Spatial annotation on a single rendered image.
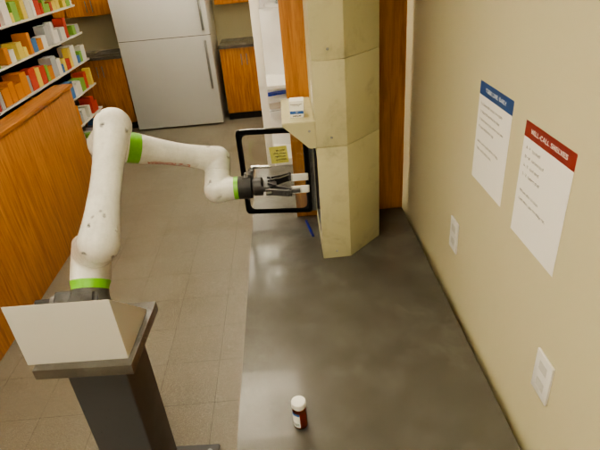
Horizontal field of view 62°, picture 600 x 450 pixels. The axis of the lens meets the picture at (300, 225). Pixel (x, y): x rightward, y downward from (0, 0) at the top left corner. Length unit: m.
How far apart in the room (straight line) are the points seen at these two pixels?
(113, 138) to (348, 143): 0.79
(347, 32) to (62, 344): 1.34
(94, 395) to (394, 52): 1.69
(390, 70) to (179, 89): 4.97
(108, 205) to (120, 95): 5.58
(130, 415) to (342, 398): 0.84
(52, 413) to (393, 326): 2.00
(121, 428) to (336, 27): 1.57
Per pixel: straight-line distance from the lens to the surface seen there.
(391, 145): 2.24
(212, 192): 1.98
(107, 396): 1.94
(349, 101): 1.77
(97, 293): 1.77
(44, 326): 1.74
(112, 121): 1.77
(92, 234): 1.63
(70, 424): 2.99
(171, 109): 6.96
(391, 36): 2.12
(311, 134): 1.78
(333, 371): 1.54
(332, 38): 1.70
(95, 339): 1.72
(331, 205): 1.89
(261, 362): 1.59
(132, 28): 6.84
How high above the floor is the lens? 2.05
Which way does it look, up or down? 30 degrees down
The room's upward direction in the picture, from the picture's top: 5 degrees counter-clockwise
